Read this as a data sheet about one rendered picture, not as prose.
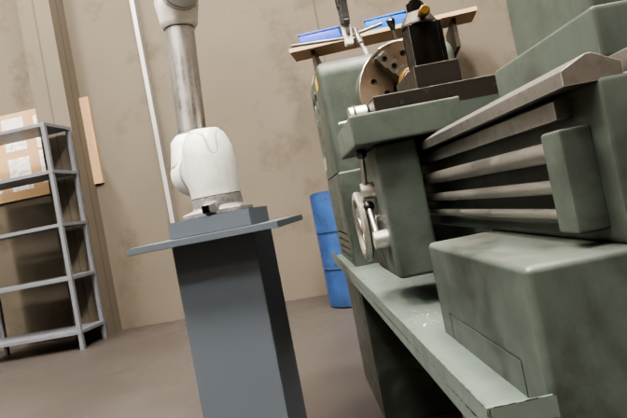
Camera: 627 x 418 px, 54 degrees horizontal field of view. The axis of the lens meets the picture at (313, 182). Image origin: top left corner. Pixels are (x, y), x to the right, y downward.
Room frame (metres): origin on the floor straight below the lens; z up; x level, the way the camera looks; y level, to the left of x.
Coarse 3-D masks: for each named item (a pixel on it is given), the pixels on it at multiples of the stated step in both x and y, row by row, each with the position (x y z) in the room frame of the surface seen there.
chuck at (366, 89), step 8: (400, 40) 1.92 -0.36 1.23; (384, 48) 1.92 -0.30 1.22; (392, 48) 1.92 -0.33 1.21; (400, 48) 1.92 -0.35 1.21; (392, 56) 1.92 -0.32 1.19; (400, 56) 1.92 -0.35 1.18; (368, 64) 1.92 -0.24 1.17; (376, 64) 1.92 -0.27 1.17; (368, 72) 1.92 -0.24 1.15; (376, 72) 1.92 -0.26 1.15; (360, 80) 1.92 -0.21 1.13; (368, 80) 1.92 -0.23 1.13; (376, 80) 1.92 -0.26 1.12; (384, 80) 1.92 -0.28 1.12; (392, 80) 1.92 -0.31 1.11; (360, 88) 1.92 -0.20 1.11; (368, 88) 1.92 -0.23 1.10; (376, 88) 1.92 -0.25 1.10; (384, 88) 1.92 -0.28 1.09; (392, 88) 1.92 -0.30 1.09; (360, 96) 1.92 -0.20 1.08; (368, 96) 1.92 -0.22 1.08; (360, 104) 1.95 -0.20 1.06
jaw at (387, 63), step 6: (378, 54) 1.92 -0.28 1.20; (384, 54) 1.88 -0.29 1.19; (372, 60) 1.92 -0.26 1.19; (378, 60) 1.88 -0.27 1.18; (384, 60) 1.88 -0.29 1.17; (390, 60) 1.88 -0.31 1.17; (396, 60) 1.86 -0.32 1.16; (384, 66) 1.88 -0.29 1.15; (390, 66) 1.86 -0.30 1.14; (396, 66) 1.86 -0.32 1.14; (402, 66) 1.84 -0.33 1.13; (384, 72) 1.92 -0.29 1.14; (390, 72) 1.87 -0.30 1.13; (396, 72) 1.84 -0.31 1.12; (396, 78) 1.88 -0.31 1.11; (396, 84) 1.93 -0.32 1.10
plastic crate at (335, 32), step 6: (318, 30) 4.66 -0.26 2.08; (324, 30) 4.65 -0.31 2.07; (330, 30) 4.65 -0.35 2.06; (336, 30) 4.64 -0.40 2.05; (300, 36) 4.68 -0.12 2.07; (306, 36) 4.68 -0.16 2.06; (312, 36) 4.67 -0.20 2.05; (318, 36) 4.66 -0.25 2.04; (324, 36) 4.66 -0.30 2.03; (330, 36) 4.65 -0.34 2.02; (336, 36) 4.64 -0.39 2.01; (300, 42) 4.68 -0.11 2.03
